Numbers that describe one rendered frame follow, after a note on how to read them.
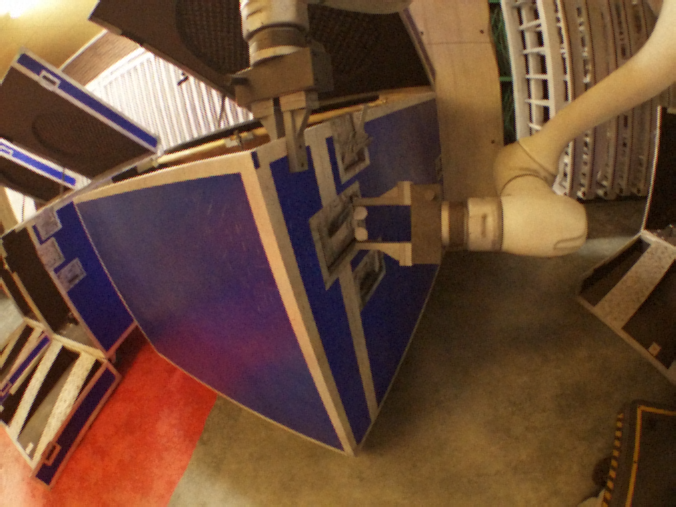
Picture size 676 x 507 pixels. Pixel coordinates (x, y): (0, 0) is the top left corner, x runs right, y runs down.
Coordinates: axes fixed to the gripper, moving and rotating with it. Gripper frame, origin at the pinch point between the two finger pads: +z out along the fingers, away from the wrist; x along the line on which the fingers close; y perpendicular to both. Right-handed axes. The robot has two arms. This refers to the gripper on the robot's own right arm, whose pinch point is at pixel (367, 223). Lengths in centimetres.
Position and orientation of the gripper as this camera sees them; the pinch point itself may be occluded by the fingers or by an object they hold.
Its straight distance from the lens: 53.8
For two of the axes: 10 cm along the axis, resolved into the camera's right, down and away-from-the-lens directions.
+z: -9.2, -0.2, 3.9
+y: -3.9, 1.4, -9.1
